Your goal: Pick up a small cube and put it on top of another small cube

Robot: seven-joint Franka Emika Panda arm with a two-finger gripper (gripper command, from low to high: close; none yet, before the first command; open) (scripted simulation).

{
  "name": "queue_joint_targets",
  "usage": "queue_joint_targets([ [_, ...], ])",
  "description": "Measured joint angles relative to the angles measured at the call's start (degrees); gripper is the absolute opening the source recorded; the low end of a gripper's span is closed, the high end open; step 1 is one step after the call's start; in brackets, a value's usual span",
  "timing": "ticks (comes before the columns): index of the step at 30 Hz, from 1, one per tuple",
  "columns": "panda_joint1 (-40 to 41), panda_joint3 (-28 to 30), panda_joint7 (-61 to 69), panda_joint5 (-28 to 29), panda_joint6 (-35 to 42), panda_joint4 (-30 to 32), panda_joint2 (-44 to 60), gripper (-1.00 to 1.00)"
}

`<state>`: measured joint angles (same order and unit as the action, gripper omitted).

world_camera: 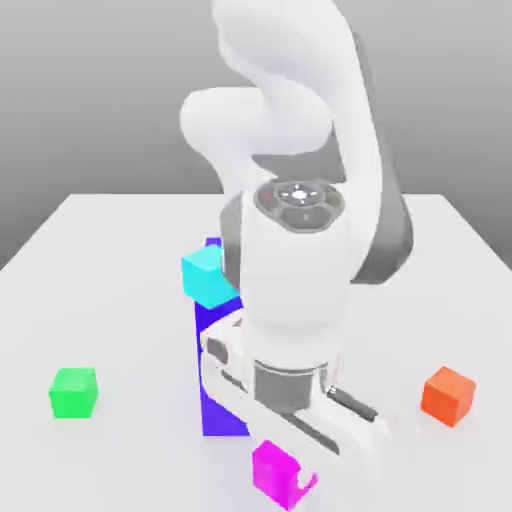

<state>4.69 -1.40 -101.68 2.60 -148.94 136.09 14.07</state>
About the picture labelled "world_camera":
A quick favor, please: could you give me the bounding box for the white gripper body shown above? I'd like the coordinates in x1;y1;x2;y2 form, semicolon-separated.
200;358;394;482

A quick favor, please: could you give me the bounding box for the small magenta cube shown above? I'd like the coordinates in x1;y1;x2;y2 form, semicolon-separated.
251;439;320;512

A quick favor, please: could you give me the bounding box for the small orange cube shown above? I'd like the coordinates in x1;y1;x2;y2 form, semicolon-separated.
419;366;478;429

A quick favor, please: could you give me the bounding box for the small cyan cube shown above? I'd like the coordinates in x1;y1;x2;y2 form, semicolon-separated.
181;245;242;311

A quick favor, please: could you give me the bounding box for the small green cube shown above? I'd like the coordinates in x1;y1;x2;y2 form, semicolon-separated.
48;366;100;420

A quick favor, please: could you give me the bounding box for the large blue box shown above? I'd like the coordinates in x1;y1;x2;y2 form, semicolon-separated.
194;237;252;438

